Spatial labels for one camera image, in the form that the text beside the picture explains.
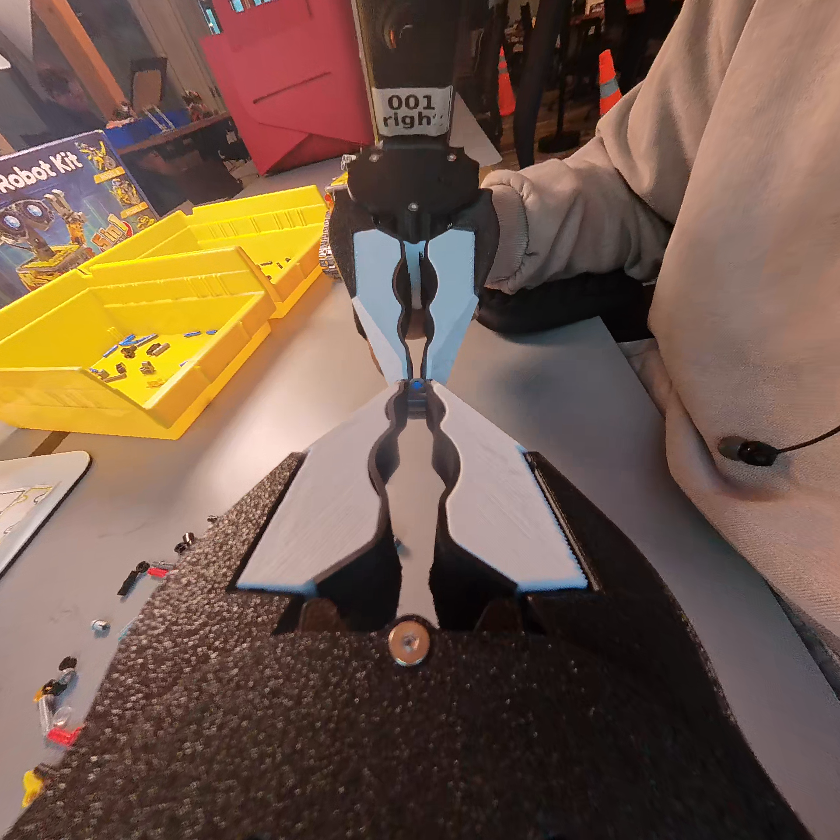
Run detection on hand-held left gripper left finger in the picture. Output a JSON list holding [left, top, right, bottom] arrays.
[[237, 385, 401, 594]]

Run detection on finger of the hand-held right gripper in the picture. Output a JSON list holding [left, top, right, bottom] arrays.
[[355, 234, 418, 382], [420, 237, 477, 384]]

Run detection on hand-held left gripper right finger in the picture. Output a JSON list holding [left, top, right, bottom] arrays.
[[427, 385, 588, 594]]

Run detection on person's right forearm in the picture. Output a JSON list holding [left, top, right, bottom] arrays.
[[479, 132, 683, 296]]

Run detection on grey desk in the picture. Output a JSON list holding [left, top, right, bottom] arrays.
[[0, 158, 840, 840]]

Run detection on yellow tracked toy robot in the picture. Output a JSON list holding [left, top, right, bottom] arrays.
[[319, 230, 355, 279]]

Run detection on yellow plastic bin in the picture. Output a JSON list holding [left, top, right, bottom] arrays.
[[86, 184, 329, 316], [0, 247, 277, 441]]

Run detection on red felt bag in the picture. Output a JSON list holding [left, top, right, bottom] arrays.
[[200, 0, 375, 175]]

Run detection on scattered small building pieces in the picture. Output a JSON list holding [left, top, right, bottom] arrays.
[[20, 525, 217, 808]]

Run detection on small pieces inside bin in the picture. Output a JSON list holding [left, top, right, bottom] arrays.
[[86, 329, 217, 382]]

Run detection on white instruction sheet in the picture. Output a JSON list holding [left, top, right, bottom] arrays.
[[0, 451, 93, 576]]

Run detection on person's beige sweatshirt torso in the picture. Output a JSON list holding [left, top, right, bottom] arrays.
[[630, 0, 840, 657]]

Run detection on robot kit box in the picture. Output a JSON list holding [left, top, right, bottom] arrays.
[[0, 129, 158, 309]]

